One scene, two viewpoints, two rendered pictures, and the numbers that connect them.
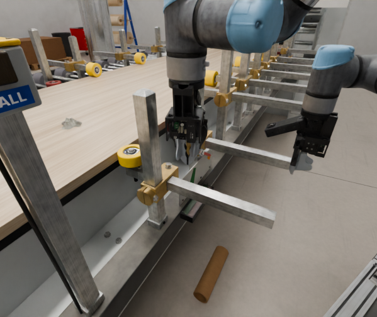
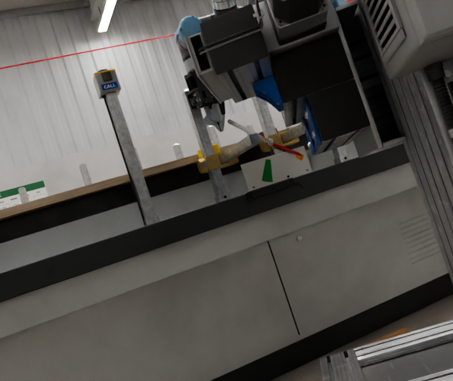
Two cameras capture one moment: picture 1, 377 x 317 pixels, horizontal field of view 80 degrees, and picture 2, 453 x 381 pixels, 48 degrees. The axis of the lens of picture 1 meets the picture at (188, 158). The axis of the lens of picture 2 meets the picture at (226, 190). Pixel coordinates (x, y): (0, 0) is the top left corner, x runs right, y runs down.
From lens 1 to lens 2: 1.49 m
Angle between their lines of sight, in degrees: 53
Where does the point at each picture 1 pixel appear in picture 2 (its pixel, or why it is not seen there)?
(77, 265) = (138, 178)
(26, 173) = (116, 116)
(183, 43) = (183, 53)
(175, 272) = not seen: hidden behind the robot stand
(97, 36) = not seen: hidden behind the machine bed
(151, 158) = (197, 131)
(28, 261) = (138, 224)
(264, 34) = (184, 31)
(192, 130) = (198, 95)
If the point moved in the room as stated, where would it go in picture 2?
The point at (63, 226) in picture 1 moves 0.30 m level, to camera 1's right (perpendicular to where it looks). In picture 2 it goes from (131, 148) to (191, 115)
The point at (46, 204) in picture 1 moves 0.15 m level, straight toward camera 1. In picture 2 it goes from (123, 132) to (112, 125)
